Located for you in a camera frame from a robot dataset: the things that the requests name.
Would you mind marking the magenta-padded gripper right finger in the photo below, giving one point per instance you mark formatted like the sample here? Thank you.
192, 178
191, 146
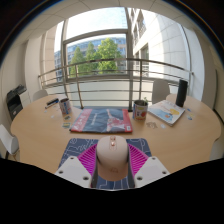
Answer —
151, 170

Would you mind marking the red and dark magazine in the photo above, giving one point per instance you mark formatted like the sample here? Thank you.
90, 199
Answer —
100, 120

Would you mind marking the dark blue patterned mouse pad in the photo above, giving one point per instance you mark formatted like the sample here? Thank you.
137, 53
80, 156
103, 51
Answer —
76, 146

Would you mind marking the dark blue stapler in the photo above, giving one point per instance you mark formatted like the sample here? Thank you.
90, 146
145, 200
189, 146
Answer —
52, 102

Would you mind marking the white chair with wooden legs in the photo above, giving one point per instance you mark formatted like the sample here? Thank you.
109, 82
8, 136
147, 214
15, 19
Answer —
8, 140

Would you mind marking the black upright speaker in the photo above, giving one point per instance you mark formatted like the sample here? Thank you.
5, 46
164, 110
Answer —
181, 93

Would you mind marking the open light illustrated book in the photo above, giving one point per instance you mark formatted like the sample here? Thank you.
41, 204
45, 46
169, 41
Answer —
166, 112

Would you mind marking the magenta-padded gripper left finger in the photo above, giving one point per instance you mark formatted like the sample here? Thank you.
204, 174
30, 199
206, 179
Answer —
73, 170

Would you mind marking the metal balcony railing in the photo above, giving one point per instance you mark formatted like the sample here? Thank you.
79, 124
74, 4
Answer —
100, 61

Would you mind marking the beige computer mouse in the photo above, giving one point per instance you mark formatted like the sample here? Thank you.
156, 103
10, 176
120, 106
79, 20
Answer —
112, 156

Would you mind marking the white and red mug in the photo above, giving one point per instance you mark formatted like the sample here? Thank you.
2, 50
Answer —
140, 111

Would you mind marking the black and white printer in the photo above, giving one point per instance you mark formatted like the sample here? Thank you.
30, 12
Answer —
15, 101

